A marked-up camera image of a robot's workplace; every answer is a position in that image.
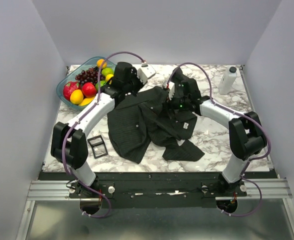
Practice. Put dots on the white bottle black cap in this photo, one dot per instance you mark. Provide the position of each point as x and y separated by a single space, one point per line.
227 80

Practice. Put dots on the pink dragon fruit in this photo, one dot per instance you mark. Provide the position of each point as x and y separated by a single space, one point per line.
70 90

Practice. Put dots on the green lime fruit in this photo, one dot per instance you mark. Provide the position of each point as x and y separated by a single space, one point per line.
107 71

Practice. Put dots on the red apple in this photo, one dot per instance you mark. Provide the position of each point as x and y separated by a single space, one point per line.
89 90

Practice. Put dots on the teal transparent fruit bowl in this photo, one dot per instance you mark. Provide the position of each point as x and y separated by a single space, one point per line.
71 77

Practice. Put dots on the orange yellow round fruit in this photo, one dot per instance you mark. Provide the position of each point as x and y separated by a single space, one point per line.
76 97

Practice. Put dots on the black pinstriped shirt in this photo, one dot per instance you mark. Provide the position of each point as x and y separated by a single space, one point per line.
143 119

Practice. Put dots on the green apple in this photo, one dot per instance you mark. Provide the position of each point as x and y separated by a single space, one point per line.
100 84

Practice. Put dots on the aluminium rail frame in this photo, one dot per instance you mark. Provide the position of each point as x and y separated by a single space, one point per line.
151 195

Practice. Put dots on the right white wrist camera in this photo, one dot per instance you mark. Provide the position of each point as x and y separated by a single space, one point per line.
169 87

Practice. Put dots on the yellow lemon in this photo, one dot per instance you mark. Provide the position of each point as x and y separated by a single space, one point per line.
108 78

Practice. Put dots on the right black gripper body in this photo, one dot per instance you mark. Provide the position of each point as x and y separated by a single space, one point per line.
177 103

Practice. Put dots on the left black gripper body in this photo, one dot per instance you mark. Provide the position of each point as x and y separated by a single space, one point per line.
134 85

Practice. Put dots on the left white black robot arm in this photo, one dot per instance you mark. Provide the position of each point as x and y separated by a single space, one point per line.
69 140

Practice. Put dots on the dark red grape bunch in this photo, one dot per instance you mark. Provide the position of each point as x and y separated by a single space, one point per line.
88 76

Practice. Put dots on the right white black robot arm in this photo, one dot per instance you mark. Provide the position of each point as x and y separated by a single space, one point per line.
246 135

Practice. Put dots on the small orange fruit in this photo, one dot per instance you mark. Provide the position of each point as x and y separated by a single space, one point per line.
101 63

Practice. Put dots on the yellow mango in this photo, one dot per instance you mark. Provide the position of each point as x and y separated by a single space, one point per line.
86 101

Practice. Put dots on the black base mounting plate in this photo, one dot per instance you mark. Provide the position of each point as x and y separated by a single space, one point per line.
168 180

